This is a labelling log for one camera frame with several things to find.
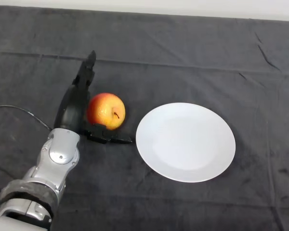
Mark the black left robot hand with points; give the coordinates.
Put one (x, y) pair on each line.
(73, 108)

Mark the red yellow apple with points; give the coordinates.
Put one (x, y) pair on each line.
(104, 110)

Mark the black cloth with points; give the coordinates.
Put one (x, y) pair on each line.
(159, 204)

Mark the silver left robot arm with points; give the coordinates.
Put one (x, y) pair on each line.
(43, 173)

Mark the white round plate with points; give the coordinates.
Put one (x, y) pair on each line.
(185, 143)

